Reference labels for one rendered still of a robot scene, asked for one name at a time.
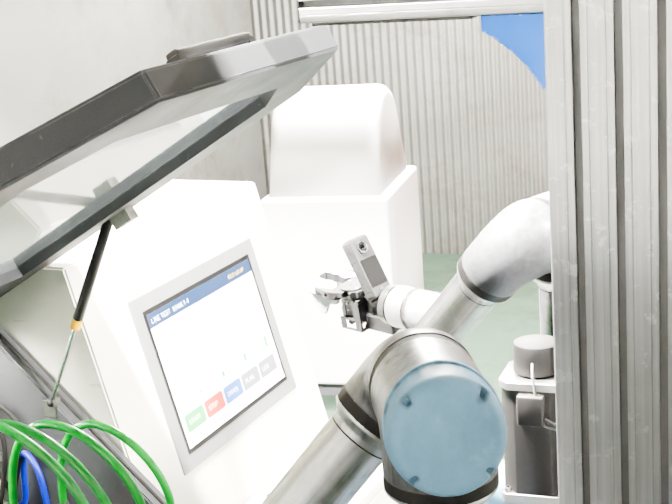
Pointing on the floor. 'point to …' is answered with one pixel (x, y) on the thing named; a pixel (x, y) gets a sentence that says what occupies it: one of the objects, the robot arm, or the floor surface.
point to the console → (132, 399)
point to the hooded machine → (340, 209)
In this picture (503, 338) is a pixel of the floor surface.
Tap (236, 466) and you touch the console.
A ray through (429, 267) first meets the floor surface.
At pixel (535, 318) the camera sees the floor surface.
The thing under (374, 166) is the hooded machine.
